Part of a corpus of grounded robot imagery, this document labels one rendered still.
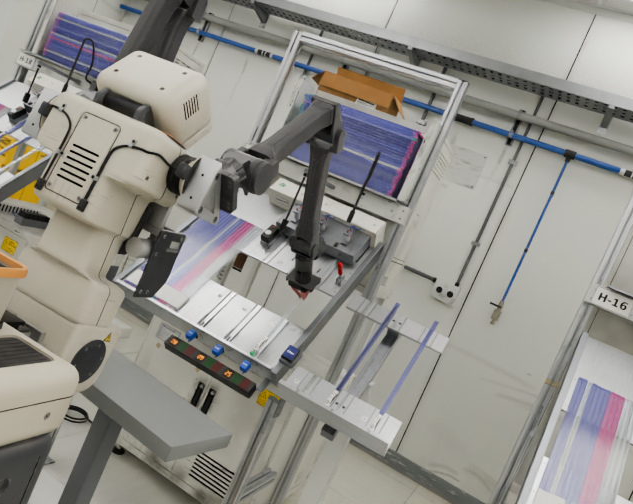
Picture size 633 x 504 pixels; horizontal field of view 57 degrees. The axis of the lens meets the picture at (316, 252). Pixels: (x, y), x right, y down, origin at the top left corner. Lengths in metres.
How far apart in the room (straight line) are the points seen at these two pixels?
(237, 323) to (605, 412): 1.16
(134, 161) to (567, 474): 1.37
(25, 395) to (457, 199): 3.07
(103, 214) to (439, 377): 2.77
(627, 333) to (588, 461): 0.61
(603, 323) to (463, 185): 1.67
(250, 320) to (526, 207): 2.15
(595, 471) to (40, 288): 1.48
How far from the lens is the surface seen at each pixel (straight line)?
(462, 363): 3.65
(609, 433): 1.95
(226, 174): 1.19
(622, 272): 2.32
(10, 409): 1.00
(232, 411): 2.27
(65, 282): 1.31
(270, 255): 2.18
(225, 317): 1.99
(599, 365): 2.11
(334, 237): 2.17
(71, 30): 3.27
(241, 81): 4.45
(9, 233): 3.01
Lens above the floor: 1.20
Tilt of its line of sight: 3 degrees down
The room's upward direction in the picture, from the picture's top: 24 degrees clockwise
